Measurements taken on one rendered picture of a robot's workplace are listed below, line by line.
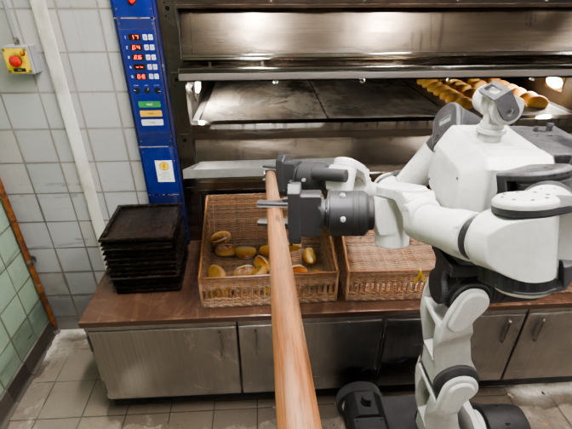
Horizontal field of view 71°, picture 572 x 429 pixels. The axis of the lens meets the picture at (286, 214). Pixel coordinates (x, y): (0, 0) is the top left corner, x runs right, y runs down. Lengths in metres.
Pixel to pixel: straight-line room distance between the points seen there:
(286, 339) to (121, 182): 1.72
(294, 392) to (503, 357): 1.88
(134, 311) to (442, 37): 1.65
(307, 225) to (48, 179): 1.56
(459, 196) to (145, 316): 1.24
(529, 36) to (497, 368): 1.45
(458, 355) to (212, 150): 1.27
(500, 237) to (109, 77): 1.60
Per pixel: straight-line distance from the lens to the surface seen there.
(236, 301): 1.67
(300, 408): 0.29
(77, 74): 1.91
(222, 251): 1.92
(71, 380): 2.42
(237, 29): 1.75
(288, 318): 0.39
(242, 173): 1.30
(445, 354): 1.37
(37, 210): 2.24
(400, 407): 1.94
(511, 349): 2.13
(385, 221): 0.77
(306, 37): 1.75
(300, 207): 0.76
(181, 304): 1.74
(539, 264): 0.61
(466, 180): 0.96
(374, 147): 1.94
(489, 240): 0.59
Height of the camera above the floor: 1.72
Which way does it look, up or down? 30 degrees down
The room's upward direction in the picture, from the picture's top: straight up
